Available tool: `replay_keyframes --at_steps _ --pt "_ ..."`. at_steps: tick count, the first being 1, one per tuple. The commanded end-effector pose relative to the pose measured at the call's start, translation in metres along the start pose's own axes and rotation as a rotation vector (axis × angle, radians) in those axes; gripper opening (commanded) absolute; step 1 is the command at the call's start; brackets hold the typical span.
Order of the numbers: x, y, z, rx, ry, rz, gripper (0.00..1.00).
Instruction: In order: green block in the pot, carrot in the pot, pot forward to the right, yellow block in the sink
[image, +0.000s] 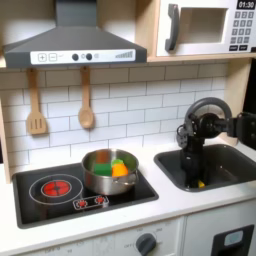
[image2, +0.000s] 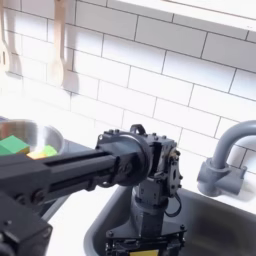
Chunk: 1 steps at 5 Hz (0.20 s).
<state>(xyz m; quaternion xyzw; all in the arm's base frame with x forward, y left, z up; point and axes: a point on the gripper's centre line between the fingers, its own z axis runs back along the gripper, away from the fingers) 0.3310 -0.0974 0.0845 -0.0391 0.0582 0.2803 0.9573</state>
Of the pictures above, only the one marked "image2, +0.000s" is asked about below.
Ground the green toy block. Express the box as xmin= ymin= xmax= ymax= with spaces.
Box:
xmin=0 ymin=134 xmax=31 ymax=157

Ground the dark grey sink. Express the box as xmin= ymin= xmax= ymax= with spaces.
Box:
xmin=83 ymin=184 xmax=256 ymax=256

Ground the wooden slotted spatula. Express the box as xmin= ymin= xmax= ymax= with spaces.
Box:
xmin=0 ymin=0 xmax=11 ymax=73

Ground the steel pot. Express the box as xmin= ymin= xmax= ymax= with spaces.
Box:
xmin=0 ymin=119 xmax=66 ymax=158

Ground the dark grey tap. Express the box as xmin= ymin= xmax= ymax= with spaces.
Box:
xmin=196 ymin=120 xmax=256 ymax=198

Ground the black stove top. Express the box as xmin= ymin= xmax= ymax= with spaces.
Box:
xmin=39 ymin=139 xmax=100 ymax=223

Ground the pale wooden shelf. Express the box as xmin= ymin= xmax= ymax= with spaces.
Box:
xmin=112 ymin=0 xmax=256 ymax=33

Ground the wooden spoon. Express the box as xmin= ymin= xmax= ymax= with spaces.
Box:
xmin=48 ymin=0 xmax=68 ymax=88

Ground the yellow toy block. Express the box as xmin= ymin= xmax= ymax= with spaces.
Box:
xmin=129 ymin=249 xmax=160 ymax=256

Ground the thin black cable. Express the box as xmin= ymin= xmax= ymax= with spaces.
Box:
xmin=164 ymin=192 xmax=183 ymax=219

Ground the orange toy carrot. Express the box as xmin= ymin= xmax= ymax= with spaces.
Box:
xmin=26 ymin=144 xmax=59 ymax=161

